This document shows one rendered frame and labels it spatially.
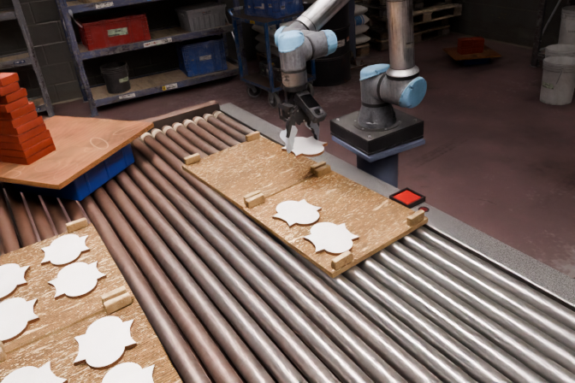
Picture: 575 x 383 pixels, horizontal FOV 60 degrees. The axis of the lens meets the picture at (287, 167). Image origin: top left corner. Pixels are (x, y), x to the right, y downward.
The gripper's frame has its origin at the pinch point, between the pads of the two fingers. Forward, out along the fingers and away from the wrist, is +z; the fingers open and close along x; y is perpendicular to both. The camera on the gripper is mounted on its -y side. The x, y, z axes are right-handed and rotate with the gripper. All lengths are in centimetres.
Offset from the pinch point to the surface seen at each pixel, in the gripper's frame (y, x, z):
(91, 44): 414, -50, 31
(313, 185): -4.5, 1.1, 11.8
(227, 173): 22.8, 17.0, 11.5
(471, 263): -59, -3, 15
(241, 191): 8.6, 20.1, 11.6
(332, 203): -16.9, 4.1, 11.9
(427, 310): -62, 17, 15
